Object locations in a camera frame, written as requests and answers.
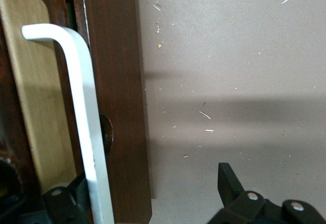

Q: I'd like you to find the white metal drawer handle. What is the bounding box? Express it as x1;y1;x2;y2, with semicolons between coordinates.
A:
21;23;115;224

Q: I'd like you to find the wooden drawer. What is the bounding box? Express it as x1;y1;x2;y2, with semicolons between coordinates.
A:
0;0;153;224

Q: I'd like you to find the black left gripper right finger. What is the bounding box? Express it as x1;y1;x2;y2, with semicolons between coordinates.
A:
207;162;326;224

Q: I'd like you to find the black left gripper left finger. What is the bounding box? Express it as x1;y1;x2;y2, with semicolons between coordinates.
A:
43;172;94;224

